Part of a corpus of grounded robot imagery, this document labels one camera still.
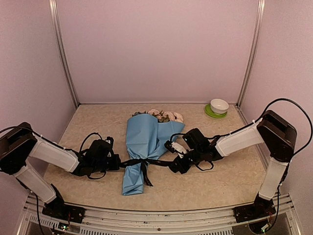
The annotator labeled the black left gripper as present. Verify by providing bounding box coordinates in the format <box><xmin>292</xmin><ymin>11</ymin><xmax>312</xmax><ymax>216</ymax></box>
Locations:
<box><xmin>93</xmin><ymin>154</ymin><xmax>120</xmax><ymax>172</ymax></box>

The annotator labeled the blue wrapping paper sheet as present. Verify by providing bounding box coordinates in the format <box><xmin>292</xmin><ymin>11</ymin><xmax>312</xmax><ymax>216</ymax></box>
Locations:
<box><xmin>122</xmin><ymin>114</ymin><xmax>185</xmax><ymax>196</ymax></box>

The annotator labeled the aluminium table frame rail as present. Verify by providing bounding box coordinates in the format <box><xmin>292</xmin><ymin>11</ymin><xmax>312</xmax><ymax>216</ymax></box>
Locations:
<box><xmin>17</xmin><ymin>194</ymin><xmax>304</xmax><ymax>235</ymax></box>

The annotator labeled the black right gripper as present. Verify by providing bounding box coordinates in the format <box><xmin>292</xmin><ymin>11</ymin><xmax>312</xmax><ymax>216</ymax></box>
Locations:
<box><xmin>170</xmin><ymin>147</ymin><xmax>204</xmax><ymax>174</ymax></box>

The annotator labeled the right corner metal post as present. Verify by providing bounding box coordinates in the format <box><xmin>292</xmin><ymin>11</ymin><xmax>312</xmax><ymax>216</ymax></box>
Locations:
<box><xmin>236</xmin><ymin>0</ymin><xmax>266</xmax><ymax>109</ymax></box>

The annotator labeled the green plastic saucer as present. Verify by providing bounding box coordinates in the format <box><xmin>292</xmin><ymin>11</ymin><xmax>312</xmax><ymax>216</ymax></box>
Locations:
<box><xmin>204</xmin><ymin>104</ymin><xmax>227</xmax><ymax>119</ymax></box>

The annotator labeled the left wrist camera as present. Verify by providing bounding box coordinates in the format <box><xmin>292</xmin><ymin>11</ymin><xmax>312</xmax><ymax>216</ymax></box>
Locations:
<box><xmin>105</xmin><ymin>136</ymin><xmax>114</xmax><ymax>157</ymax></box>

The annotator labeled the left corner metal post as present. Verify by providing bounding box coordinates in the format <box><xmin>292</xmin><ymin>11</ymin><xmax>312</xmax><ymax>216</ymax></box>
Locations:
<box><xmin>49</xmin><ymin>0</ymin><xmax>80</xmax><ymax>109</ymax></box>

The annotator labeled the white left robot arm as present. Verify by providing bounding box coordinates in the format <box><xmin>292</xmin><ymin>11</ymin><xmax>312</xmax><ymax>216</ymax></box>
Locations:
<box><xmin>0</xmin><ymin>122</ymin><xmax>121</xmax><ymax>218</ymax></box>

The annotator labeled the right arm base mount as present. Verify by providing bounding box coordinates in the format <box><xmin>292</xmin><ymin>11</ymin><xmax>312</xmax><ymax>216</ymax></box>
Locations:
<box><xmin>233</xmin><ymin>194</ymin><xmax>276</xmax><ymax>223</ymax></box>

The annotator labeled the black printed ribbon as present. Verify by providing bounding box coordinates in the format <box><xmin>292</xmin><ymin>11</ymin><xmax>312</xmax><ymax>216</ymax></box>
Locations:
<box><xmin>119</xmin><ymin>158</ymin><xmax>174</xmax><ymax>187</ymax></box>

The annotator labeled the corner metal post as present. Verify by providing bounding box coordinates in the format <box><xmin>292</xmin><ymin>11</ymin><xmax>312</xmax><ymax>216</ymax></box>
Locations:
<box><xmin>49</xmin><ymin>0</ymin><xmax>80</xmax><ymax>109</ymax></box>
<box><xmin>236</xmin><ymin>0</ymin><xmax>266</xmax><ymax>109</ymax></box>

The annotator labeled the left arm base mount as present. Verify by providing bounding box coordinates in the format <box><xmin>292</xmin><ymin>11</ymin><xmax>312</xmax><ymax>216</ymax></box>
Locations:
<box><xmin>42</xmin><ymin>184</ymin><xmax>86</xmax><ymax>224</ymax></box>

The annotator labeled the fake flower bunch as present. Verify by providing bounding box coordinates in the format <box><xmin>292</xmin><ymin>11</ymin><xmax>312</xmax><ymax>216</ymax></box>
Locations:
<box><xmin>132</xmin><ymin>109</ymin><xmax>184</xmax><ymax>123</ymax></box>

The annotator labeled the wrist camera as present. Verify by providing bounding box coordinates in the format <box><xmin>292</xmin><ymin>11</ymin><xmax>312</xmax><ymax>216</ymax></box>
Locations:
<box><xmin>164</xmin><ymin>141</ymin><xmax>187</xmax><ymax>158</ymax></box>
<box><xmin>105</xmin><ymin>136</ymin><xmax>114</xmax><ymax>157</ymax></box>

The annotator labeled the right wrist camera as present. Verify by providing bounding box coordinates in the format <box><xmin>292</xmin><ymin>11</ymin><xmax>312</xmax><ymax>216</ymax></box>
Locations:
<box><xmin>164</xmin><ymin>141</ymin><xmax>187</xmax><ymax>158</ymax></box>

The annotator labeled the white ceramic bowl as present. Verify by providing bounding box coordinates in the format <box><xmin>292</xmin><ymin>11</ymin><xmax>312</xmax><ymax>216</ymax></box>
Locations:
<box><xmin>210</xmin><ymin>98</ymin><xmax>229</xmax><ymax>115</ymax></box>

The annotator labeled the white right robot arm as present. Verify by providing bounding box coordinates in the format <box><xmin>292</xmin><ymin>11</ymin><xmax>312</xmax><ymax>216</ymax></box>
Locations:
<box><xmin>164</xmin><ymin>110</ymin><xmax>297</xmax><ymax>217</ymax></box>

